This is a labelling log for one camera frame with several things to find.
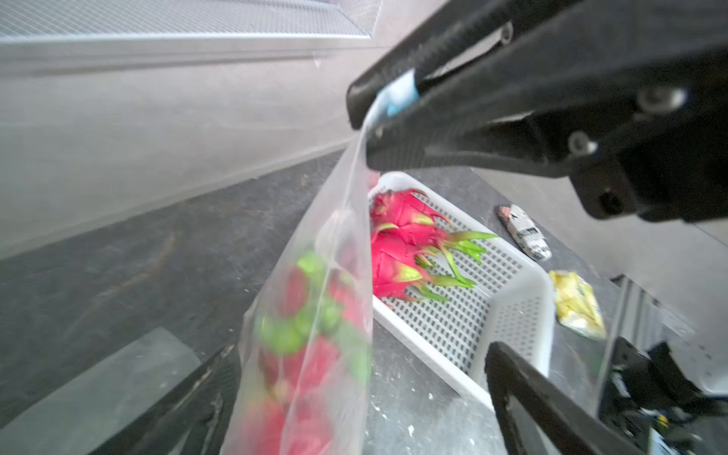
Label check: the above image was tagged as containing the zip-top bag with dragon fruit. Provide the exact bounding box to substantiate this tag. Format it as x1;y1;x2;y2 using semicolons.
218;67;422;455

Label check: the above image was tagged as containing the yellow-green packaged snack bag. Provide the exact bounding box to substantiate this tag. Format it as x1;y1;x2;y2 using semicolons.
548;270;607;340

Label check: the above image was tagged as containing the pink dragon fruit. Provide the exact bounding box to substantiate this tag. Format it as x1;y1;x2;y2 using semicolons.
370;189;497;264
371;232;476;303

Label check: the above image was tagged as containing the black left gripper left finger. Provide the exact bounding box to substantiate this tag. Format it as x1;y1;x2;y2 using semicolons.
92;345;241;454

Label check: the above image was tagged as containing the white perforated plastic basket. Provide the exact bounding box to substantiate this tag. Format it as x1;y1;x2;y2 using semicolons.
366;169;555;411

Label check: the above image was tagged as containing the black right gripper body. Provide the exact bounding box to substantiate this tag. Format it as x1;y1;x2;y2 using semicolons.
522;33;727;223

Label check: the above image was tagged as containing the stars and stripes patterned can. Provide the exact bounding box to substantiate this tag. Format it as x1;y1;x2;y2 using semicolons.
497;204;553;262

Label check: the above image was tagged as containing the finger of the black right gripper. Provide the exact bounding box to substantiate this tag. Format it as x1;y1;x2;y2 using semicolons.
365;1;727;176
346;1;574;130

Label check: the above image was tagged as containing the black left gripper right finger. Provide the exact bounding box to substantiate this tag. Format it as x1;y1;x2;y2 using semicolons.
485;341;642;454

